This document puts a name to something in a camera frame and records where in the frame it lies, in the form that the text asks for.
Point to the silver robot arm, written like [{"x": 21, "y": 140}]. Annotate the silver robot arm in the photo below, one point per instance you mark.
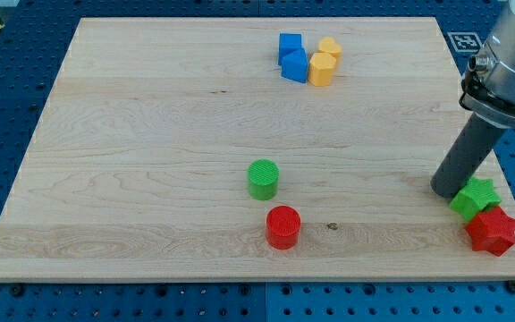
[{"x": 488, "y": 82}]

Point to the light wooden board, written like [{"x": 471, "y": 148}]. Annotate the light wooden board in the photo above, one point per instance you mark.
[{"x": 137, "y": 171}]

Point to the green cylinder block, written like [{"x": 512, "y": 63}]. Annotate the green cylinder block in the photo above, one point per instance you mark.
[{"x": 263, "y": 176}]

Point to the red cylinder block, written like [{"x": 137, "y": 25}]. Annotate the red cylinder block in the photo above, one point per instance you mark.
[{"x": 283, "y": 227}]

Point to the blue pentagon block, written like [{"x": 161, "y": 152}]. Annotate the blue pentagon block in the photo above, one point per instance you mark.
[{"x": 294, "y": 66}]

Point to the yellow hexagon block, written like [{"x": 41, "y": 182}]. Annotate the yellow hexagon block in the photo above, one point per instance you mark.
[{"x": 321, "y": 69}]

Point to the blue cube block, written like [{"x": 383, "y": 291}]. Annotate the blue cube block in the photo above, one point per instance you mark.
[{"x": 287, "y": 43}]

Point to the yellow heart block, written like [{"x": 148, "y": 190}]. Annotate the yellow heart block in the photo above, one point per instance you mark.
[{"x": 330, "y": 46}]

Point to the green star block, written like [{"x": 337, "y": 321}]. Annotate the green star block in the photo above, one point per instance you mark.
[{"x": 476, "y": 196}]

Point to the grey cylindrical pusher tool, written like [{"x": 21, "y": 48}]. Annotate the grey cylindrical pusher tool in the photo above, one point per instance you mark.
[{"x": 474, "y": 143}]

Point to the black white fiducial marker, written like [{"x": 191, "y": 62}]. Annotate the black white fiducial marker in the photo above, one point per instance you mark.
[{"x": 464, "y": 41}]

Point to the red star block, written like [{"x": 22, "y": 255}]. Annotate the red star block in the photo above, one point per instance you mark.
[{"x": 492, "y": 231}]

